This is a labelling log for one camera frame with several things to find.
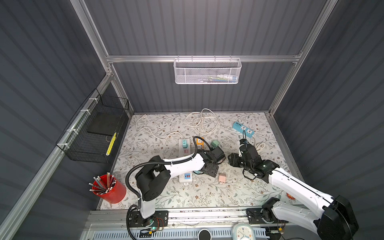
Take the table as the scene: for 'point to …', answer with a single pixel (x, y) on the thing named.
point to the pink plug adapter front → (222, 178)
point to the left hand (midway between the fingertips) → (211, 172)
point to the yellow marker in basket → (110, 147)
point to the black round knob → (204, 234)
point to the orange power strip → (200, 143)
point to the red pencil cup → (106, 187)
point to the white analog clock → (243, 231)
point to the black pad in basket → (105, 123)
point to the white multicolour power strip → (184, 150)
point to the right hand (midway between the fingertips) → (233, 157)
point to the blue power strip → (239, 127)
